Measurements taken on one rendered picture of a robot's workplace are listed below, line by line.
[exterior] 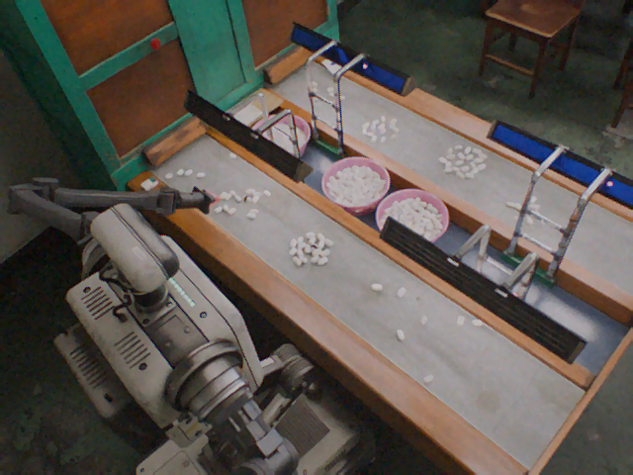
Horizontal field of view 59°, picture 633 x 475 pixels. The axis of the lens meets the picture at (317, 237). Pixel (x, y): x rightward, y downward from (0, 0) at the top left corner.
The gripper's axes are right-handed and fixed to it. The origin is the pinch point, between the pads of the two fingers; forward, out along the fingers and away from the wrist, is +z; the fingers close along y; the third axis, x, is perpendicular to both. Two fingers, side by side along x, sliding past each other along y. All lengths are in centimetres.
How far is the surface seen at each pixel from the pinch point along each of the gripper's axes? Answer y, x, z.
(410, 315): -79, 1, 20
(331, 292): -53, 8, 11
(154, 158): 42.0, 3.5, 0.7
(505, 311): -108, -25, 1
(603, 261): -114, -36, 67
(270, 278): -34.7, 12.7, 0.9
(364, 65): -10, -62, 41
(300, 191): -12.9, -10.1, 28.2
